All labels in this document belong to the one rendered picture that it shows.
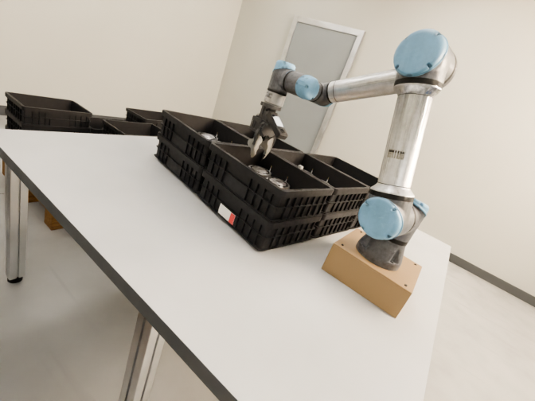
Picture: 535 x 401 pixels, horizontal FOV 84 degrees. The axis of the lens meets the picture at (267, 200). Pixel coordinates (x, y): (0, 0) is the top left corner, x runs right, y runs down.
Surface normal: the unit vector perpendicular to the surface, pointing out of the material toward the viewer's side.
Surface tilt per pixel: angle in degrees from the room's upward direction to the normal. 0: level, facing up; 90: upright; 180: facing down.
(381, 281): 90
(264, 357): 0
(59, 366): 0
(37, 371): 0
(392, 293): 90
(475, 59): 90
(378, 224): 95
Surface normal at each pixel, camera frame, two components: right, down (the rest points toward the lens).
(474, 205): -0.56, 0.13
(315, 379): 0.32, -0.87
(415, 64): -0.64, -0.11
